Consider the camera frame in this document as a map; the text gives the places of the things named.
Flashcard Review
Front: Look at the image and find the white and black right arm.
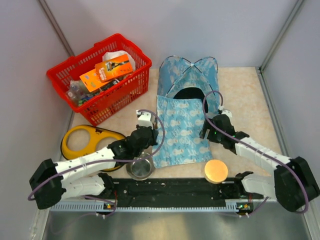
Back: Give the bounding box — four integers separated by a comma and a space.
199, 114, 320, 212

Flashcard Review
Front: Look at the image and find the blue green scouring pad pack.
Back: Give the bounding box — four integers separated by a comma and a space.
78, 96, 91, 106

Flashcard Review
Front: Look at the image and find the white plastic bag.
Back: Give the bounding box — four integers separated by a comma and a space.
102, 50, 136, 71

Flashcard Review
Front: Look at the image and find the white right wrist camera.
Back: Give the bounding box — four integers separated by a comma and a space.
218, 105, 233, 118

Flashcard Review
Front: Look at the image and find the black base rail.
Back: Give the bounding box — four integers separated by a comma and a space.
107, 178, 254, 208

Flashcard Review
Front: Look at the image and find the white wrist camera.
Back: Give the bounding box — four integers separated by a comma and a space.
136, 110, 155, 129
218, 105, 233, 118

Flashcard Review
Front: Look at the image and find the clear plastic bottle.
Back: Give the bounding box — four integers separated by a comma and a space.
66, 84, 86, 102

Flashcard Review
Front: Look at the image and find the yellow double pet bowl holder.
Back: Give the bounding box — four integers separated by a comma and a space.
60, 124, 125, 160

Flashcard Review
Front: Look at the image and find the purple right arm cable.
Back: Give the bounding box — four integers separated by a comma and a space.
202, 90, 311, 218

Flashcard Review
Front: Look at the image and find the orange Gillette razor box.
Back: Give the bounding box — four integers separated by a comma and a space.
95, 54, 134, 82

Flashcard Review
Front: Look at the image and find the stainless steel pet bowl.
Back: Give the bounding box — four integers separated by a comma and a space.
126, 152, 155, 181

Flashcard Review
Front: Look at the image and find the blue patterned pet tent fabric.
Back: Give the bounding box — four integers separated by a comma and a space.
157, 55, 223, 117

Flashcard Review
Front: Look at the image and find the orange Scrub Daddy sponge pack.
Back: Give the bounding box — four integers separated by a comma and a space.
79, 69, 111, 93

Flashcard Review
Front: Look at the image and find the black instant noodle cup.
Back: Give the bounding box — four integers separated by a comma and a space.
100, 78, 123, 91

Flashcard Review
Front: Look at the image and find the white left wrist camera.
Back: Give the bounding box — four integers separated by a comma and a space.
136, 110, 155, 129

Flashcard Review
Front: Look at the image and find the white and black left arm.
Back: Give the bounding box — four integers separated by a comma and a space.
27, 125, 159, 210

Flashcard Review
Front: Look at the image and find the blue patterned tent mat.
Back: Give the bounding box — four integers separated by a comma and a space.
152, 95, 213, 168

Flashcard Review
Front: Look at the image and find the orange round lid jar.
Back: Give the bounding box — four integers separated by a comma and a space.
204, 159, 229, 184

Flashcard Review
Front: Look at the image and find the red plastic shopping basket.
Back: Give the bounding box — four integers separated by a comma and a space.
46, 33, 152, 126

